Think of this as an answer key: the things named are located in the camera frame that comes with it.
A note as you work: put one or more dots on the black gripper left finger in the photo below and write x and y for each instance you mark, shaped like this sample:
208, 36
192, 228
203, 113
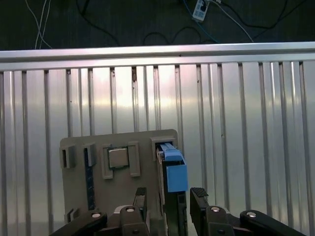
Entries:
133, 221

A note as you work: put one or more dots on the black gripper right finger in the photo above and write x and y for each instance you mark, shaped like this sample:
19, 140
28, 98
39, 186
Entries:
219, 221

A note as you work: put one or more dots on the silver CPU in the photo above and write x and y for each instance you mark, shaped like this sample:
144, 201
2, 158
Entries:
118, 157

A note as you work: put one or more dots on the RAM stick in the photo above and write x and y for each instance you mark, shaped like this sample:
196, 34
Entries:
89, 186

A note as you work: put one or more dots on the grey parts rack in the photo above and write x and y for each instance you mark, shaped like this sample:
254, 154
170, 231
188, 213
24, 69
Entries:
146, 169

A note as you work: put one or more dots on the hard disk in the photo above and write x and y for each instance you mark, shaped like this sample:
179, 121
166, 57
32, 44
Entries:
176, 177

